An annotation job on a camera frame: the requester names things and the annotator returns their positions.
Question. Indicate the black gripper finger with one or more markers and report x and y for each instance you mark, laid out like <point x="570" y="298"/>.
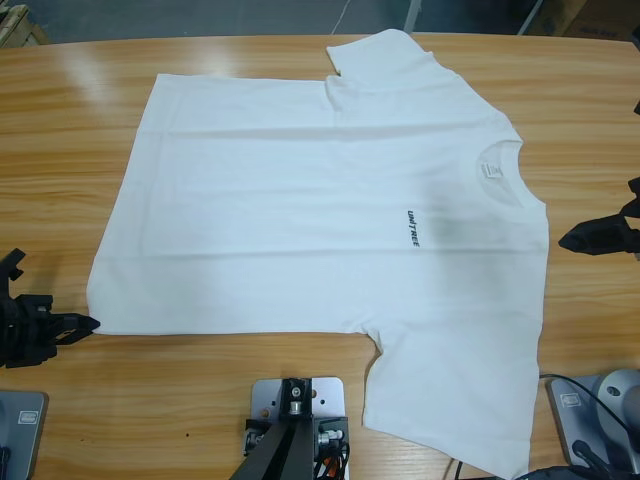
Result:
<point x="75" y="321"/>
<point x="70" y="336"/>
<point x="595" y="235"/>
<point x="635" y="197"/>

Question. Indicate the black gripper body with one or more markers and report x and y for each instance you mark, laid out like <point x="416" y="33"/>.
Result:
<point x="635" y="237"/>
<point x="25" y="330"/>

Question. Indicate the white T-shirt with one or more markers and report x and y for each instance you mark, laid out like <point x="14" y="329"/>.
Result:
<point x="300" y="225"/>

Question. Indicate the pale printed cardboard box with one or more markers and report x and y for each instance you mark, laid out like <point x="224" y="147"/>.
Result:
<point x="595" y="22"/>

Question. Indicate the brown cardboard box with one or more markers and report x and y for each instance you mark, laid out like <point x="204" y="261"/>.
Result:
<point x="570" y="12"/>

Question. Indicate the slanted metal bar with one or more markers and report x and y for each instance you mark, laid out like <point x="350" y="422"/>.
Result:
<point x="532" y="17"/>

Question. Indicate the wooden pallet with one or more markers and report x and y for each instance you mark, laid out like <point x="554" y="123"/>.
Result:
<point x="20" y="25"/>

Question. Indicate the grey base plate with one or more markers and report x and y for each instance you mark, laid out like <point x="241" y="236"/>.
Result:
<point x="565" y="425"/>
<point x="25" y="450"/>

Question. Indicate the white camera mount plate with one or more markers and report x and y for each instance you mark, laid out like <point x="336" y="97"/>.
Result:
<point x="330" y="395"/>

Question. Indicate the white upright post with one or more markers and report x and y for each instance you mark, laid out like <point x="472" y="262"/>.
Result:
<point x="411" y="15"/>

